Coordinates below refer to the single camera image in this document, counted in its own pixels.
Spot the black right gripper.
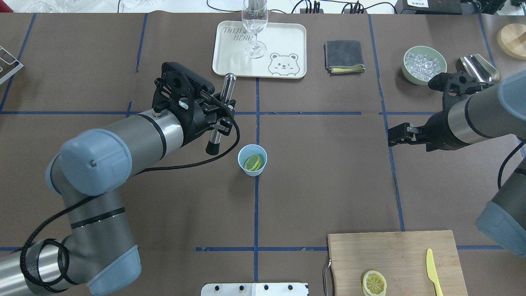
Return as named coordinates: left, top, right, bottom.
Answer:
left=388, top=111, right=468, bottom=152

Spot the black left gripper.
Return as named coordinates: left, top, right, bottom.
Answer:
left=177, top=97, right=236, bottom=146

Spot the lemon slice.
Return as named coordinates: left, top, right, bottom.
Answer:
left=243, top=154, right=264, bottom=172
left=361, top=270, right=387, bottom=296

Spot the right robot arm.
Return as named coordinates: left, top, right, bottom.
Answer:
left=388, top=71, right=526, bottom=257

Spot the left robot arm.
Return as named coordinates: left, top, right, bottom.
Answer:
left=1, top=94, right=237, bottom=296

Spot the light blue cup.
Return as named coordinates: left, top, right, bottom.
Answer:
left=238, top=144, right=268, bottom=177

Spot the lemon slice on board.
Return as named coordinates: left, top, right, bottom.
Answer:
left=361, top=270, right=387, bottom=296

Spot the green bowl with ice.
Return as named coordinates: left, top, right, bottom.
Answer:
left=401, top=46, right=448, bottom=86

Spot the cream bear tray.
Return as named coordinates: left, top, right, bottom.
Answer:
left=212, top=21, right=307, bottom=79

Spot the metal ice scoop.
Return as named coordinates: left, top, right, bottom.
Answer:
left=459, top=54, right=501, bottom=85

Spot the grey folded cloth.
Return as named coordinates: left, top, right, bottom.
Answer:
left=324, top=40, right=366, bottom=74

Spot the clear wine glass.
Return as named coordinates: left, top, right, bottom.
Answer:
left=242, top=0, right=269, bottom=59

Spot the wooden cutting board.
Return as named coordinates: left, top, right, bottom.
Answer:
left=322, top=230, right=468, bottom=296

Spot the black power strip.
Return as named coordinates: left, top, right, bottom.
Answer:
left=297, top=0, right=324, bottom=14

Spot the yellow plastic knife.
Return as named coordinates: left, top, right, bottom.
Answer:
left=426, top=248, right=443, bottom=296

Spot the wooden mug tree stand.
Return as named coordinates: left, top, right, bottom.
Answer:
left=497, top=23, right=526, bottom=60

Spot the crumpled clear plastic bag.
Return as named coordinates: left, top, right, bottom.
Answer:
left=25, top=0, right=103, bottom=13

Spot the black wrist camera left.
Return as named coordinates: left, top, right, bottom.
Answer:
left=152, top=62, right=215, bottom=113

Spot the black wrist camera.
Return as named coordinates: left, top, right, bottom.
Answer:
left=427, top=71, right=494, bottom=111
left=152, top=62, right=215, bottom=113

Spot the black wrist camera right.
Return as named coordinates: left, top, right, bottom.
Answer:
left=427, top=71, right=494, bottom=111

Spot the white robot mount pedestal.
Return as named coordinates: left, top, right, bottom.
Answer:
left=201, top=282, right=309, bottom=296

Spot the white wire cup rack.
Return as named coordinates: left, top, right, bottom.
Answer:
left=0, top=46, right=24, bottom=84

